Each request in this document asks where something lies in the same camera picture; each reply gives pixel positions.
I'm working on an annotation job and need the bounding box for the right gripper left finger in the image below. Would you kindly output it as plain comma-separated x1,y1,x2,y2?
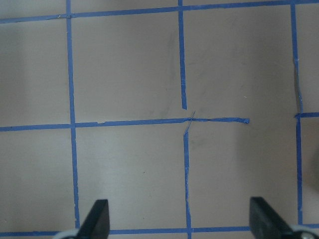
76,199,110,239

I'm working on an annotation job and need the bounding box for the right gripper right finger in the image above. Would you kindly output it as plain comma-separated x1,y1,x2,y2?
249,197,294,239

